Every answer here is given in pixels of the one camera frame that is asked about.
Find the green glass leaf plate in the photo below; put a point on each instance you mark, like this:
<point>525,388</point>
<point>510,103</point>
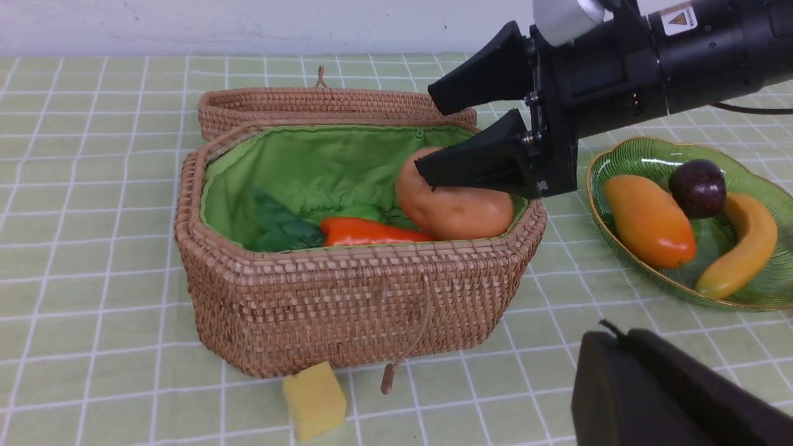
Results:
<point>695,221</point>

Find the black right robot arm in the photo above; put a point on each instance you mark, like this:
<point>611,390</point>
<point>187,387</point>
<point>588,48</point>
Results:
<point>714,51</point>

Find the orange toy mango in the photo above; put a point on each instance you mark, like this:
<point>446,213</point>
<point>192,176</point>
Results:
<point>649,222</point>

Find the purple toy mangosteen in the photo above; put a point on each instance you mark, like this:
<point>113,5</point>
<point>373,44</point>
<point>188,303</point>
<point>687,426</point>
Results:
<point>698,187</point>

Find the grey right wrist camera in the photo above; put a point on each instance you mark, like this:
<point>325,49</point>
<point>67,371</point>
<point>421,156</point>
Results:
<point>560,22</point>

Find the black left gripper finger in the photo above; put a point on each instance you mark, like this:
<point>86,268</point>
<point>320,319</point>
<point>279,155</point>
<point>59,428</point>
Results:
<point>636,388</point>

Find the yellow toy banana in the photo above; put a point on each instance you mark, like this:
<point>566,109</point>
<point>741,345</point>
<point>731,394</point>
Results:
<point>756,231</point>

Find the woven wicker basket green lining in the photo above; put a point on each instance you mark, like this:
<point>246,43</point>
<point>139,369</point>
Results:
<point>275,313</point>

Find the green toy bitter gourd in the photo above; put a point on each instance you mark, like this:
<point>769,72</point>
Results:
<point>362,214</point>

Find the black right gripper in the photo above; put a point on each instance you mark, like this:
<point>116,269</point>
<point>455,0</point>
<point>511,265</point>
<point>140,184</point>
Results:
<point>606,79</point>

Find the green checkered tablecloth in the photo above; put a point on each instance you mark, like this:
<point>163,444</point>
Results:
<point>99,343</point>

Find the woven wicker basket lid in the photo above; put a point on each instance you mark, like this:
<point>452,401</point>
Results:
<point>220,111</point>

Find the yellow foam cube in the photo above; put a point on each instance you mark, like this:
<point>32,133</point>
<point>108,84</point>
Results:
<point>315,401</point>

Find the orange toy carrot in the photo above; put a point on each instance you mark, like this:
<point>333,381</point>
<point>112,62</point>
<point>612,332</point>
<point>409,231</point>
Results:
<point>282,230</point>

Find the brown toy potato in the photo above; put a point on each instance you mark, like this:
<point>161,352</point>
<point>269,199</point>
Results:
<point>451,213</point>

